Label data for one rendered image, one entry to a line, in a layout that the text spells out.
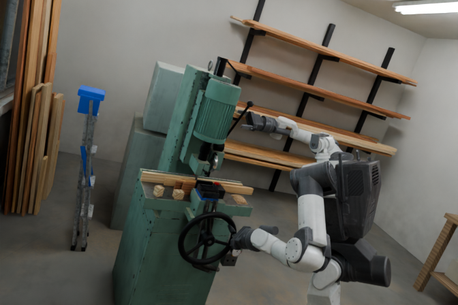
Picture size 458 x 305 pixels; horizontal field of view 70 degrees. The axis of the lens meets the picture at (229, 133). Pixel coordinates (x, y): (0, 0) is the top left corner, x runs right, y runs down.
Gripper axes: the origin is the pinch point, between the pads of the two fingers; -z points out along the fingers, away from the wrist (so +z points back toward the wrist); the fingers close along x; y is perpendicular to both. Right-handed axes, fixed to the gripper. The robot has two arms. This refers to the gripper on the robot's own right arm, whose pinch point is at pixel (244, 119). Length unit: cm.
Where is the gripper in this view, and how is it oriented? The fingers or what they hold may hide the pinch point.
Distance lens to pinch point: 173.9
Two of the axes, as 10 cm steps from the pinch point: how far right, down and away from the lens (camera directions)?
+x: 1.6, 7.7, -6.2
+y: -4.5, 6.1, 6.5
